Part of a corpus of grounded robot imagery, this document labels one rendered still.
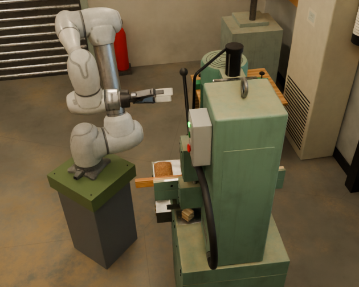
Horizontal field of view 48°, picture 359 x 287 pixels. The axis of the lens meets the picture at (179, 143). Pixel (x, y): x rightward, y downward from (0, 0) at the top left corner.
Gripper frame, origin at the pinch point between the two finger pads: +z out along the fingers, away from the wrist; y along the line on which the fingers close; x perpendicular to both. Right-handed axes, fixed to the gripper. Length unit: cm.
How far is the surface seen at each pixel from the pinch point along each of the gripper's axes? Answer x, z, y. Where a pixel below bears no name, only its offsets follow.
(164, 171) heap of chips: -31.3, -4.3, -23.5
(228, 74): -1.1, 18.4, 33.1
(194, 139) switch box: -22.6, 3.8, 42.3
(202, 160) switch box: -29.0, 6.4, 36.5
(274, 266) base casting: -74, 36, 1
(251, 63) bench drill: 64, 93, -207
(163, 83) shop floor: 65, 11, -266
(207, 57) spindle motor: 9.3, 14.4, 18.1
